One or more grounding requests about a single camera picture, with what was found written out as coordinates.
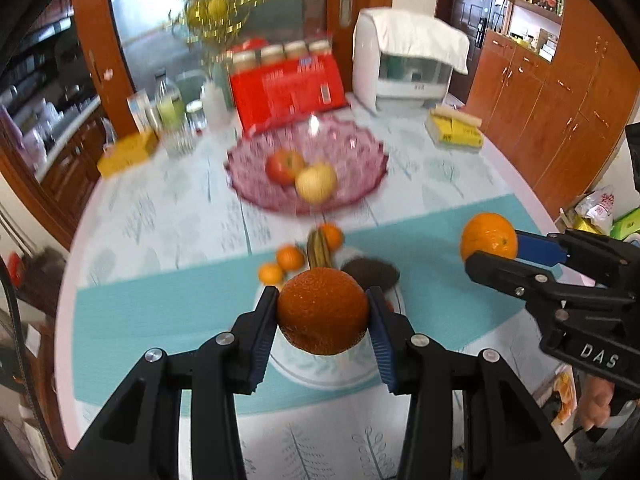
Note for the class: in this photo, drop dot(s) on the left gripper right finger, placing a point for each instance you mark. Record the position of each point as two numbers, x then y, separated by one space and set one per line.
506 435

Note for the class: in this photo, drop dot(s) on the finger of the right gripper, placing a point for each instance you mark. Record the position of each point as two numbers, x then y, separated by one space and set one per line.
573 248
538 286

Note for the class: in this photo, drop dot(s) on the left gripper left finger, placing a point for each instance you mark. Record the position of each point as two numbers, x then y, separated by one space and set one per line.
136 434

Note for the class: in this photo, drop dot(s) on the large orange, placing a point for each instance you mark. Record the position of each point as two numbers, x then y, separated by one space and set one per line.
489 232
323 311

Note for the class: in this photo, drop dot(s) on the dark avocado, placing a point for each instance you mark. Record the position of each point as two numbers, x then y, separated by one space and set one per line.
372 272

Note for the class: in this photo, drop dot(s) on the small tangerine back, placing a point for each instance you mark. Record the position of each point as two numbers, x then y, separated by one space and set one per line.
334 236

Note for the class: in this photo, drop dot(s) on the small tangerine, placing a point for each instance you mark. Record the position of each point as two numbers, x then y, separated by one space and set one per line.
290 258
334 236
271 274

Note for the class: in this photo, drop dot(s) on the overripe brown banana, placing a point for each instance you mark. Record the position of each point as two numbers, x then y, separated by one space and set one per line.
318 251

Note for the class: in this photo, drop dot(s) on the person right hand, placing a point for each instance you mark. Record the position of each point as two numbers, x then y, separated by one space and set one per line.
594 406

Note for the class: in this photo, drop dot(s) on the teal striped placemat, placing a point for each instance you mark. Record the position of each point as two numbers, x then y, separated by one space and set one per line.
115 324

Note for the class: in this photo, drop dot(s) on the wooden cabinet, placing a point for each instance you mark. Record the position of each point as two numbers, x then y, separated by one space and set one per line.
558 121

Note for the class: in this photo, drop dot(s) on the yellow tissue pack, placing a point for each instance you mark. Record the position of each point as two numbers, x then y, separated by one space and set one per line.
449 127

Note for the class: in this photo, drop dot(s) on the pink glass fruit bowl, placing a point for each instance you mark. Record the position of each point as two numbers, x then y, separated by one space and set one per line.
359 160

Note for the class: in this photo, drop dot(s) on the tree print tablecloth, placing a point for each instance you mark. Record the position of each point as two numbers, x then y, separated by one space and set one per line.
170 215

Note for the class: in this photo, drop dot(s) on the yellow pear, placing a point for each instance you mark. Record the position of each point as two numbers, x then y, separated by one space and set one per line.
316 184

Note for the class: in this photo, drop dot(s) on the white countertop appliance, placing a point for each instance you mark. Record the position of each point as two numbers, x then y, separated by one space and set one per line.
392 85

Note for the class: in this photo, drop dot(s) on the white cloth on appliance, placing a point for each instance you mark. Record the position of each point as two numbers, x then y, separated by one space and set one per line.
409 34

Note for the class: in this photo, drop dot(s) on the red apple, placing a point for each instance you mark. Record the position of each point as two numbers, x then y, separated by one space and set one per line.
283 167

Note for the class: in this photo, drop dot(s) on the yellow flat box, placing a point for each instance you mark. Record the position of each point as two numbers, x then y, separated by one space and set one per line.
132 151

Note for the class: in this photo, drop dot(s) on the small white carton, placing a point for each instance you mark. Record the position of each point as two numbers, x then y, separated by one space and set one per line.
142 112

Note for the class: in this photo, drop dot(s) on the clear bottle green label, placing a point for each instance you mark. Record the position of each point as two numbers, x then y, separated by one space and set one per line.
168 101

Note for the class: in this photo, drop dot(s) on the small glass jar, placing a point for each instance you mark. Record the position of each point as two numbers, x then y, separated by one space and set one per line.
196 116

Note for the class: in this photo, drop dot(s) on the white squeeze bottle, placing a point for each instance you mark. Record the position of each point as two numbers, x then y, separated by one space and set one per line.
214 106

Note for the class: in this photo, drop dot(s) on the gold door ornament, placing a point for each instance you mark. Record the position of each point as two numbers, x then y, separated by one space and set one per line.
215 27

